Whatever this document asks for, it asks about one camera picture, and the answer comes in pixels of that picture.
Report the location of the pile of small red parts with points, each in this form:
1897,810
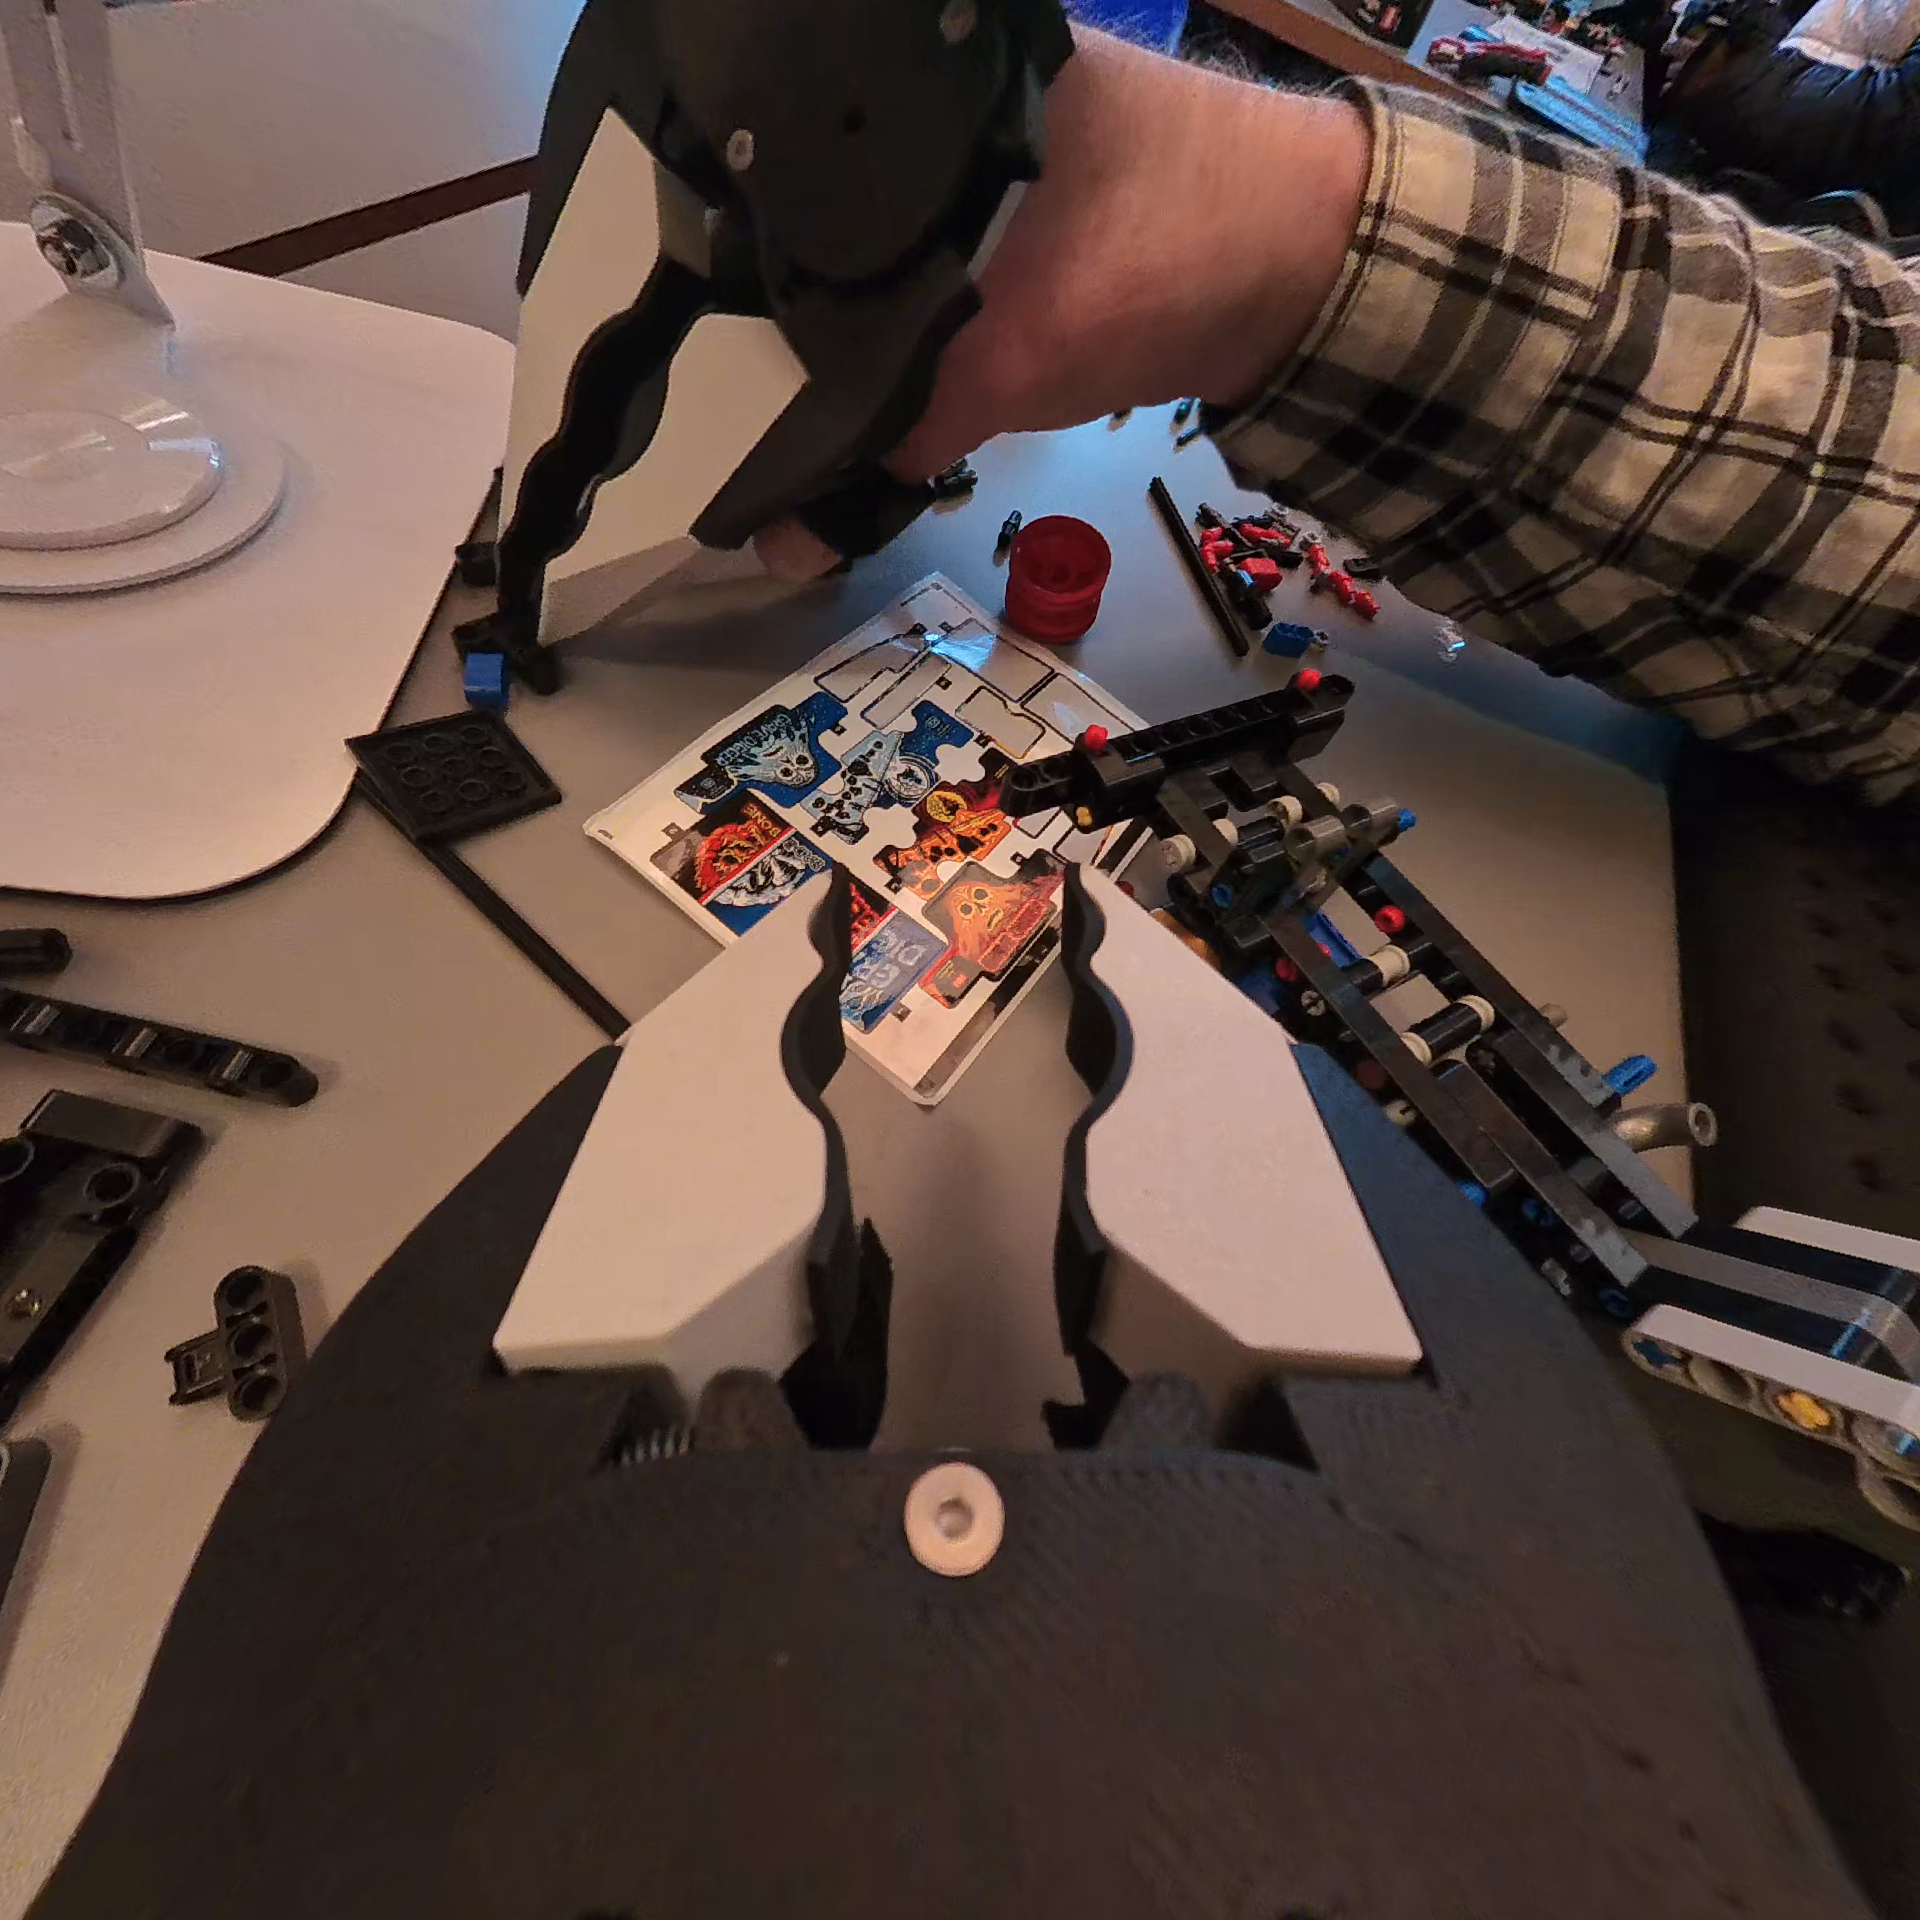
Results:
1288,553

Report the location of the black frame piece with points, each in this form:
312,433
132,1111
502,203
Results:
74,1230

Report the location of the person's right hand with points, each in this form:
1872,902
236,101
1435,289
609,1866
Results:
1169,240

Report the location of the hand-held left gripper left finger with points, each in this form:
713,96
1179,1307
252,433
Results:
676,1187

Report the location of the red wheel hub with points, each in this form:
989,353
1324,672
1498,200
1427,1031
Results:
1057,578

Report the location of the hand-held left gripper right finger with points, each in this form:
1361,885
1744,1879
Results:
1247,1202

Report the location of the thin long black axle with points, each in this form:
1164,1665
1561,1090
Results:
497,912

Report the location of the white placemat board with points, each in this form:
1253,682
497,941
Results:
227,675

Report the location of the small blue connector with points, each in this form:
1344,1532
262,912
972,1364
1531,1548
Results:
1293,640

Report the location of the person's right forearm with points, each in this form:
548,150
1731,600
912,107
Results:
1574,375

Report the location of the black three-hole connector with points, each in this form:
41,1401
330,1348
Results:
247,1344

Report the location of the grey desk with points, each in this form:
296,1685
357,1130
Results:
451,960

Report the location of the scattered small black pins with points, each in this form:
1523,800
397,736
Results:
952,481

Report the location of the colourful sticker sheet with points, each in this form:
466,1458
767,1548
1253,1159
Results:
779,752

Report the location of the toy truck chassis assembly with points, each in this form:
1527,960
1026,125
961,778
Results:
1169,743

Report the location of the short black rod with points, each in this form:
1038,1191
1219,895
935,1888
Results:
32,951

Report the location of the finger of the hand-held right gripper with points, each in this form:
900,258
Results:
676,435
579,285

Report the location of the long black holed beam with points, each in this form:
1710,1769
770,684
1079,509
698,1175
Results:
150,1045

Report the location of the small blue brick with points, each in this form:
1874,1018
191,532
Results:
485,678

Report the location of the black square plate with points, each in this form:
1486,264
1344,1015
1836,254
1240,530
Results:
455,766

